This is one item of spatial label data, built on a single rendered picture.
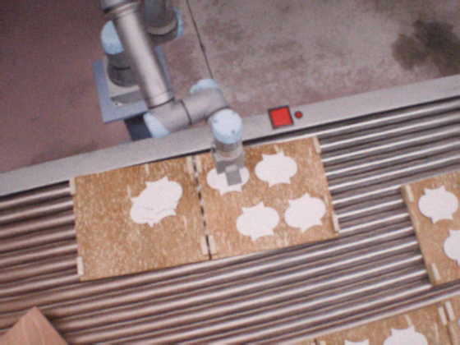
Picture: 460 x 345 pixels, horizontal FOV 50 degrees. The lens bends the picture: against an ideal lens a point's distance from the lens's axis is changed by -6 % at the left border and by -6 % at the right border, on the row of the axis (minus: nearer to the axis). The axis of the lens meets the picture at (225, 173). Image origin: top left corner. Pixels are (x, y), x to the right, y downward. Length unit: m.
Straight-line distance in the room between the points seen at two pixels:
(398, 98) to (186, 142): 0.78
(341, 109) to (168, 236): 0.74
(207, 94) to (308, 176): 0.51
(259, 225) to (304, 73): 1.51
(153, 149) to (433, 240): 0.98
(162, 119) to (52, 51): 1.95
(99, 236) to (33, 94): 1.58
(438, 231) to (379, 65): 1.55
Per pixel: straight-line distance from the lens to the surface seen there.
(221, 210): 1.65
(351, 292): 1.66
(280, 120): 1.78
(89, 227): 1.70
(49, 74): 3.15
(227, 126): 1.31
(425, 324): 1.70
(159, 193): 1.66
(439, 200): 1.79
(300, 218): 1.65
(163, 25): 1.66
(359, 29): 3.23
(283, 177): 1.69
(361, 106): 1.88
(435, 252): 1.75
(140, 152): 1.77
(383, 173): 1.78
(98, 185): 1.73
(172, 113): 1.35
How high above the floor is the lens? 2.52
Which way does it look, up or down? 70 degrees down
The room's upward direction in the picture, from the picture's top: 1 degrees counter-clockwise
